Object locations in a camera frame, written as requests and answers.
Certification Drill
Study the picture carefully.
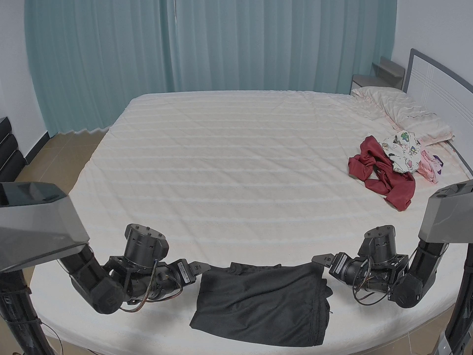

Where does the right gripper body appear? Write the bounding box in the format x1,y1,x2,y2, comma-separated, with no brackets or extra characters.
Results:
328,252,374,292

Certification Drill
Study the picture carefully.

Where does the pink garment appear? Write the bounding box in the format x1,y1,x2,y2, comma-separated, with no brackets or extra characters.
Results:
417,150,444,184

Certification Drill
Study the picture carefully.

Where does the dark red garment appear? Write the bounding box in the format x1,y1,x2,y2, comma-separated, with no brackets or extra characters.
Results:
348,136,416,212

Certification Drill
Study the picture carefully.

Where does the black T-shirt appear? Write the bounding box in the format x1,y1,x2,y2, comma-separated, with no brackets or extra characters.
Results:
189,262,334,348

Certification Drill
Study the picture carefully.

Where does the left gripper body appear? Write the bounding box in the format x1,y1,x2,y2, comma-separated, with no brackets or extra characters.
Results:
147,259,198,303

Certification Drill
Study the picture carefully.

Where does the blue-green curtain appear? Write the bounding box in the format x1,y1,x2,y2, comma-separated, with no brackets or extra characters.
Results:
25,0,179,136
172,0,398,95

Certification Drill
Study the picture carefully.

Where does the black chest of drawers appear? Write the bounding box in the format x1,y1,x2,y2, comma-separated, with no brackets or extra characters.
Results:
0,116,26,182

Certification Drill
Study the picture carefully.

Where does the grey bedside table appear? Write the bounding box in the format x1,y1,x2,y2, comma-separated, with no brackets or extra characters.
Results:
351,57,406,94

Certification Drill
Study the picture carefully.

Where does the white printed pyjama top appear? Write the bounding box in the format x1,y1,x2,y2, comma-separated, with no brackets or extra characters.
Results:
382,130,423,174

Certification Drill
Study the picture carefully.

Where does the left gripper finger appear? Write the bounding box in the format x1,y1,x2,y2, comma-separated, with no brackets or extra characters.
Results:
190,260,212,277

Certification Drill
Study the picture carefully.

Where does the cream pillow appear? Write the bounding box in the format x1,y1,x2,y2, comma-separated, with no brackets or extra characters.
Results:
350,86,455,146

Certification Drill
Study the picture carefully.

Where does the bed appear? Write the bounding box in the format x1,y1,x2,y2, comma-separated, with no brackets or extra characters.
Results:
30,48,473,350

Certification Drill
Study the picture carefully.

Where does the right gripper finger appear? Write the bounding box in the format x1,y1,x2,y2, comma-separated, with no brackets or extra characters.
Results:
311,252,338,270

